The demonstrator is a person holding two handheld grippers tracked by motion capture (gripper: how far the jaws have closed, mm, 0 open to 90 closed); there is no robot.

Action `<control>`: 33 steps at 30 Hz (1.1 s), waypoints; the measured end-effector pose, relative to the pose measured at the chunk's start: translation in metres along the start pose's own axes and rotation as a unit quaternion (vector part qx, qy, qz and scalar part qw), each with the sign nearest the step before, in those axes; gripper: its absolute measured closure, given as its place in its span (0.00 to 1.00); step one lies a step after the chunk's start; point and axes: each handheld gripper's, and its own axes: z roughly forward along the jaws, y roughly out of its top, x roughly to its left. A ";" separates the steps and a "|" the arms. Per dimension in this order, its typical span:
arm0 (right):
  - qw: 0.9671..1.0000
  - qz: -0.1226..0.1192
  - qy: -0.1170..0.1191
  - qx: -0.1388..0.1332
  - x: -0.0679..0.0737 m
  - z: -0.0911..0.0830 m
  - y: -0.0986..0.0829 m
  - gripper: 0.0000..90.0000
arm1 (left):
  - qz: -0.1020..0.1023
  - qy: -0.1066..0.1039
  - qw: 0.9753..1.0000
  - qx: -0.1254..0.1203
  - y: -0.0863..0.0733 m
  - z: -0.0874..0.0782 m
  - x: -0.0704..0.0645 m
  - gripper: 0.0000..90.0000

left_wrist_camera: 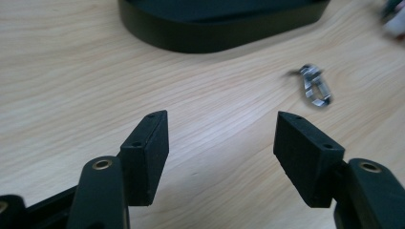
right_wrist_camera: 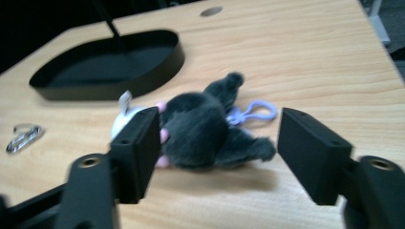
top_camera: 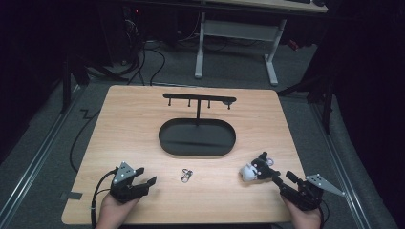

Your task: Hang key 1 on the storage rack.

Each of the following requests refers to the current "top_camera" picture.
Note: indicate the black key rack with tray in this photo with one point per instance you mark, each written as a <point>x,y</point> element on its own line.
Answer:
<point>197,140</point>

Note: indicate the person's right hand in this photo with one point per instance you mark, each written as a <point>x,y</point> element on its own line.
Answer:
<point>305,219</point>

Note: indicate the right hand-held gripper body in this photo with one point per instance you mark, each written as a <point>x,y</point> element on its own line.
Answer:
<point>305,197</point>

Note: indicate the black metal stand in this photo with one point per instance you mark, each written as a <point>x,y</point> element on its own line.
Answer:
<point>326,105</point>
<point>67,86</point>

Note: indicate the black tape strip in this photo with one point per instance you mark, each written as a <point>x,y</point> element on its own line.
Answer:
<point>74,195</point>

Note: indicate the dark computer tower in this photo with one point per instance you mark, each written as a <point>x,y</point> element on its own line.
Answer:
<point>132,28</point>

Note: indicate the metal floor rail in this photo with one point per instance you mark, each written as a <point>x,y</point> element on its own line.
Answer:
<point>337,159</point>
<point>38,159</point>

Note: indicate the white-legged desk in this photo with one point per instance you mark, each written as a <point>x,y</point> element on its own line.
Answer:
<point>238,30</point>

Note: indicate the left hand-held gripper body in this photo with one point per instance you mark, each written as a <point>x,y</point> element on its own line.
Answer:
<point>122,191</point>

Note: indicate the person's left hand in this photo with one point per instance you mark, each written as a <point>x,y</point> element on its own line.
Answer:
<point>113,213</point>

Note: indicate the small red object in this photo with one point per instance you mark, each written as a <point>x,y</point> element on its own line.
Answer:
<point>293,44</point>

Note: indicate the silver metal keyring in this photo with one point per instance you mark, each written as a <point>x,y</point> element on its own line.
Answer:
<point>186,176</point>

